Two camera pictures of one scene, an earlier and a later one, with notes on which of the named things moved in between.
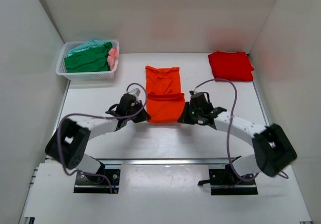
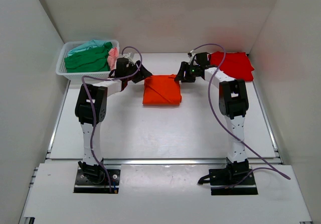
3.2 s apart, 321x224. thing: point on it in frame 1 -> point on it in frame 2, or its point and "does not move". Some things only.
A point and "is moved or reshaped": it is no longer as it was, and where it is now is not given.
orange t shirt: x=165 y=101 is moved or reshaped
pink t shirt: x=113 y=57 does not move
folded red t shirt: x=235 y=66 does not move
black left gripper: x=143 y=116 -> x=141 y=76
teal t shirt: x=93 y=43 does not move
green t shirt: x=93 y=60 does not move
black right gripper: x=184 y=118 -> x=184 y=68
